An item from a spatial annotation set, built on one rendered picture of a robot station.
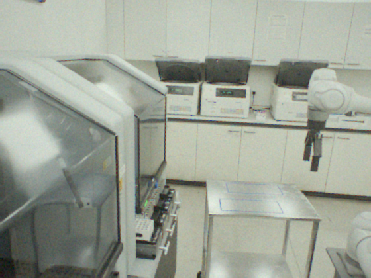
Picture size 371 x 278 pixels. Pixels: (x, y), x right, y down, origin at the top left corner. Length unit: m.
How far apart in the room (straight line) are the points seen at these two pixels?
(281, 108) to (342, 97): 2.50
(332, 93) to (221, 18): 2.79
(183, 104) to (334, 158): 1.82
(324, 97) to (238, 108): 2.49
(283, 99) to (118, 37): 2.08
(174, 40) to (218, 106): 0.96
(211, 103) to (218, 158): 0.67
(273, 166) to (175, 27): 2.00
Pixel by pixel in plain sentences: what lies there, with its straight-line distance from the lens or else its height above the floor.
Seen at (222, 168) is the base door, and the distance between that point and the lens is 3.83.
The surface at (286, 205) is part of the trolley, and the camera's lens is 1.94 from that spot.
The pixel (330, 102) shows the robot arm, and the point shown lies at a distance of 1.21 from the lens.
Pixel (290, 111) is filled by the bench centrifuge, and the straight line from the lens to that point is 3.71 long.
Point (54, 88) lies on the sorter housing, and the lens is 1.11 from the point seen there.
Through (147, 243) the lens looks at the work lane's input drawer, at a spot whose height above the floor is 0.80.
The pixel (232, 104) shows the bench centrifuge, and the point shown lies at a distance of 3.63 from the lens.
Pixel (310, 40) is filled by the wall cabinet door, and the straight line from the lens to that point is 3.97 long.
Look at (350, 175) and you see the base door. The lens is 4.10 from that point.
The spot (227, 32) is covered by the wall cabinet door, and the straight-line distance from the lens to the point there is 3.86.
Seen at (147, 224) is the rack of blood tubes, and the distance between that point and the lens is 1.56.
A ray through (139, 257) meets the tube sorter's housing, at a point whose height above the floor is 0.74.
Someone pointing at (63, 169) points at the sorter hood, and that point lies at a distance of 0.77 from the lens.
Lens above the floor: 1.68
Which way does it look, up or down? 17 degrees down
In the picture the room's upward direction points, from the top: 2 degrees clockwise
